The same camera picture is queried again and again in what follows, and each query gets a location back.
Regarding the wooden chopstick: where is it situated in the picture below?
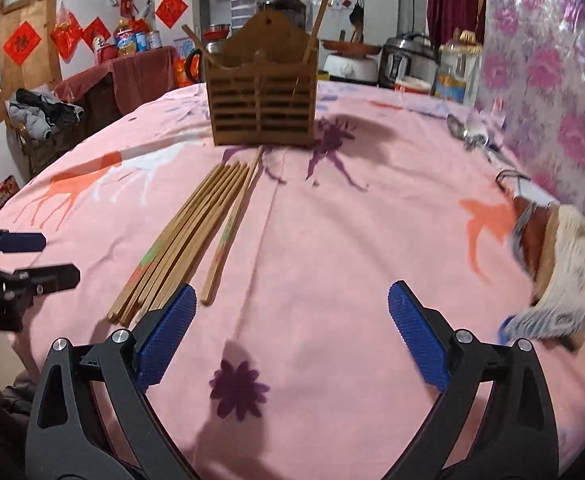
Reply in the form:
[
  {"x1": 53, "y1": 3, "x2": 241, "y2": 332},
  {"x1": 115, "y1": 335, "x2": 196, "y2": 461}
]
[
  {"x1": 122, "y1": 161, "x2": 244, "y2": 328},
  {"x1": 200, "y1": 145, "x2": 264, "y2": 307},
  {"x1": 126, "y1": 162, "x2": 249, "y2": 315},
  {"x1": 118, "y1": 161, "x2": 240, "y2": 326},
  {"x1": 107, "y1": 161, "x2": 228, "y2": 322},
  {"x1": 114, "y1": 161, "x2": 236, "y2": 325}
]

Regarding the red gift box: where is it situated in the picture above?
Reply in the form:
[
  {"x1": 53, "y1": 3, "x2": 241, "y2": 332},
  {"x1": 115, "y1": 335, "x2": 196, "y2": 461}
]
[{"x1": 0, "y1": 173, "x2": 22, "y2": 224}]

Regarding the wooden chair with clothes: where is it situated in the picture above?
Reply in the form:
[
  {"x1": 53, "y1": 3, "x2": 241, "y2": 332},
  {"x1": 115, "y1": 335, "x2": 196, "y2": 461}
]
[{"x1": 6, "y1": 88, "x2": 84, "y2": 177}]

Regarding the cream knitted cloth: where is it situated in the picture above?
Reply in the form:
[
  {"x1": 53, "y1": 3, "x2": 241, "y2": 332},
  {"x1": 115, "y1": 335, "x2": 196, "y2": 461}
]
[{"x1": 501, "y1": 205, "x2": 585, "y2": 340}]

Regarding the red covered side table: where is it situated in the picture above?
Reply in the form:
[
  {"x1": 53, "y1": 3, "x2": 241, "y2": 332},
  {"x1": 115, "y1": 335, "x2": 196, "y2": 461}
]
[{"x1": 54, "y1": 47, "x2": 176, "y2": 118}]

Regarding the brown wooden board door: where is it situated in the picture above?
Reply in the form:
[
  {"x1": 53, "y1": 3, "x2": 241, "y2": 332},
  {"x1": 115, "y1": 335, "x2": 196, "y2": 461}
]
[{"x1": 0, "y1": 0, "x2": 64, "y2": 143}]

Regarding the metal spoon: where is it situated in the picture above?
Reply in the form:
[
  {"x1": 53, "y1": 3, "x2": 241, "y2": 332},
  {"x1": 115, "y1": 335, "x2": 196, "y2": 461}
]
[{"x1": 446, "y1": 114, "x2": 516, "y2": 168}]

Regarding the cooking oil bottle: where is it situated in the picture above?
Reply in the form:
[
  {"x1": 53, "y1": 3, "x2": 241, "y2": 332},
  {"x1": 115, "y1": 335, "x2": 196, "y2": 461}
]
[{"x1": 114, "y1": 18, "x2": 137, "y2": 58}]

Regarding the wooden slatted utensil holder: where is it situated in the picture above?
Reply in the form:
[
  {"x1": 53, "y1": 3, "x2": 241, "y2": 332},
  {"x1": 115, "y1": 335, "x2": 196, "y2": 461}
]
[{"x1": 204, "y1": 10, "x2": 318, "y2": 148}]

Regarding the clear plastic jar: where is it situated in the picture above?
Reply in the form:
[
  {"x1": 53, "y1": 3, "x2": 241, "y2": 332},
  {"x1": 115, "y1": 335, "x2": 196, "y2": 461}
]
[{"x1": 434, "y1": 29, "x2": 483, "y2": 107}]

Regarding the chopstick in holder left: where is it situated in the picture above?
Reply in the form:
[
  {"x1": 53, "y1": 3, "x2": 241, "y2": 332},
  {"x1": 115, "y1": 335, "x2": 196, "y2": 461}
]
[{"x1": 181, "y1": 24, "x2": 220, "y2": 66}]

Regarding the chopstick in holder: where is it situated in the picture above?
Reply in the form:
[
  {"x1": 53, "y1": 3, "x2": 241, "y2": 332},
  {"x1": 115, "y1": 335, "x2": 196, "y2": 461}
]
[
  {"x1": 302, "y1": 0, "x2": 330, "y2": 64},
  {"x1": 181, "y1": 24, "x2": 220, "y2": 66}
]

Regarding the stainless electric kettle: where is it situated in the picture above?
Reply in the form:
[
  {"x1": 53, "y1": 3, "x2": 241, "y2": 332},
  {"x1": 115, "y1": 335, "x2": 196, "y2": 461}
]
[{"x1": 184, "y1": 40, "x2": 223, "y2": 84}]

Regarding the white rice cooker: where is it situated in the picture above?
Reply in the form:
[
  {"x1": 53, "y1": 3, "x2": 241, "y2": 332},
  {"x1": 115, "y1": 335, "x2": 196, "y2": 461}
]
[{"x1": 321, "y1": 40, "x2": 381, "y2": 86}]

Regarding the black electric pressure cooker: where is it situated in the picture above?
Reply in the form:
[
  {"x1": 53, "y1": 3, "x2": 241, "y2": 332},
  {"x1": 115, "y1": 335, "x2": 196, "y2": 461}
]
[{"x1": 378, "y1": 32, "x2": 440, "y2": 89}]

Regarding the white refrigerator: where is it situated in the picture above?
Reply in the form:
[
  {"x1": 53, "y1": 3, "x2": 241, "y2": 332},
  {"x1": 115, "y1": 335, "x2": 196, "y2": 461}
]
[{"x1": 150, "y1": 0, "x2": 214, "y2": 57}]

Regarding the chopstick in holder right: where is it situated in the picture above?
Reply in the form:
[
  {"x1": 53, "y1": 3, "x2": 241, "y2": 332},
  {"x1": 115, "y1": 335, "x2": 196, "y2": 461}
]
[{"x1": 302, "y1": 0, "x2": 330, "y2": 64}]

